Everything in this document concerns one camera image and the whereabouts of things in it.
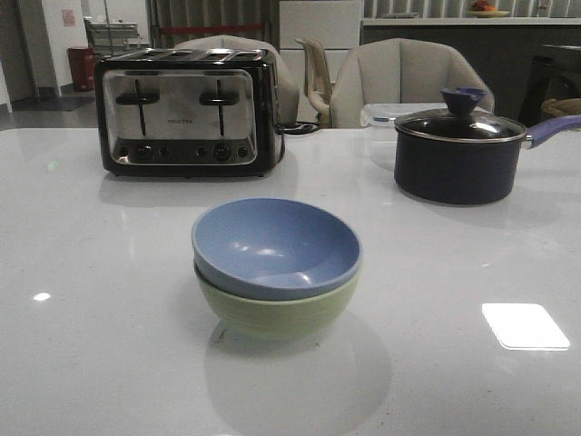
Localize clear plastic container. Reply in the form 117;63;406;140
359;103;447;160

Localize dark blue saucepan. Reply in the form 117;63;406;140
394;115;580;205

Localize metal cart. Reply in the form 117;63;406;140
84;20;141;54

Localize toaster power cord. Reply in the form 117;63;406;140
274;120;321;136

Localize black chrome four-slot toaster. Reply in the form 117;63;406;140
94;49;284;177

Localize beige folded chairs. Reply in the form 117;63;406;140
295;38;332;128

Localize red barrier belt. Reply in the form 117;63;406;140
159;23;266;35

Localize green bowl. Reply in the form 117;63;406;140
193;266;360;341

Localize fruit bowl on counter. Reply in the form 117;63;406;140
467;0;509;18

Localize beige chair on right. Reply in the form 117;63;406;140
330;38;495;128

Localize blue bowl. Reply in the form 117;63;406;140
192;197;362;301

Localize glass pot lid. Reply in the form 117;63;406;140
395;87;526;143

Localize red bin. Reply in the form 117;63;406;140
67;46;94;91

